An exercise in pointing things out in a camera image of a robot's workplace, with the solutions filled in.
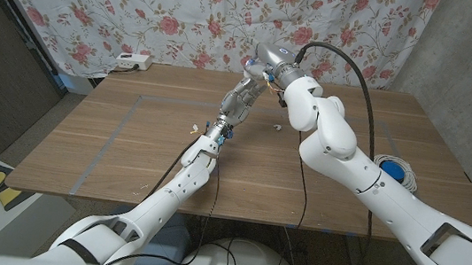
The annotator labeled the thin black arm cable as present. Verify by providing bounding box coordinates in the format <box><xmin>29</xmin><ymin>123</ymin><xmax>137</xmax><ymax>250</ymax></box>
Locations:
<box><xmin>103</xmin><ymin>149</ymin><xmax>224</xmax><ymax>265</ymax></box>
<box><xmin>276</xmin><ymin>129</ymin><xmax>317</xmax><ymax>265</ymax></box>

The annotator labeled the floral rose backdrop cloth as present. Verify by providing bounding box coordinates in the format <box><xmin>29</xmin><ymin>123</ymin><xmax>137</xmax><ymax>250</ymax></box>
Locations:
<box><xmin>0</xmin><ymin>0</ymin><xmax>443</xmax><ymax>118</ymax></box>

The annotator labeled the blue round pedal button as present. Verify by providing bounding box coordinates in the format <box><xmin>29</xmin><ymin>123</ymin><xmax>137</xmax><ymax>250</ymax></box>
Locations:
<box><xmin>379</xmin><ymin>160</ymin><xmax>407</xmax><ymax>183</ymax></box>

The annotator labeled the white floor board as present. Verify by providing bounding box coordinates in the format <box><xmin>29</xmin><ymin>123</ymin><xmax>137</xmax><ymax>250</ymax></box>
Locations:
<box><xmin>0</xmin><ymin>160</ymin><xmax>81</xmax><ymax>265</ymax></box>

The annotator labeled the black power strip cord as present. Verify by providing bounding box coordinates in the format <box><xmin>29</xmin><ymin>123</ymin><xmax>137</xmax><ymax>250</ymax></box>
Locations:
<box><xmin>108</xmin><ymin>60</ymin><xmax>141</xmax><ymax>78</ymax></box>

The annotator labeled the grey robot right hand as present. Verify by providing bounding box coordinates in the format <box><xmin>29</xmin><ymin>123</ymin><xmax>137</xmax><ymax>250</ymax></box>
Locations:
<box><xmin>243</xmin><ymin>39</ymin><xmax>310</xmax><ymax>93</ymax></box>

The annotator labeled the white power strip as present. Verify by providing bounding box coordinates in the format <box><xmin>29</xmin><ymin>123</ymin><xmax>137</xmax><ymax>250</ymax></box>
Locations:
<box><xmin>114</xmin><ymin>51</ymin><xmax>154</xmax><ymax>73</ymax></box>

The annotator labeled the white storage box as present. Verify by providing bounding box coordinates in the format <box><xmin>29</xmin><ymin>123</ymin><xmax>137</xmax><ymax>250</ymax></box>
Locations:
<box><xmin>56</xmin><ymin>71</ymin><xmax>97</xmax><ymax>97</ymax></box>

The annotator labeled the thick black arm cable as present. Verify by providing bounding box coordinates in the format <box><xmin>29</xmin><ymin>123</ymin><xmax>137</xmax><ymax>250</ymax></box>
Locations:
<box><xmin>270</xmin><ymin>38</ymin><xmax>394</xmax><ymax>265</ymax></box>
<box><xmin>143</xmin><ymin>131</ymin><xmax>202</xmax><ymax>208</ymax></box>

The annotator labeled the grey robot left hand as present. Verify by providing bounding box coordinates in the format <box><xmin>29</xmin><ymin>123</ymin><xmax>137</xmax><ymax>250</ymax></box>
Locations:
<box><xmin>205</xmin><ymin>72</ymin><xmax>270</xmax><ymax>144</ymax></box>

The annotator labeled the coiled white cable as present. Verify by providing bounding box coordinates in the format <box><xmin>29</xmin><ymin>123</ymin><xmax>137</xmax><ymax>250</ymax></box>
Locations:
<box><xmin>369</xmin><ymin>152</ymin><xmax>421</xmax><ymax>194</ymax></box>

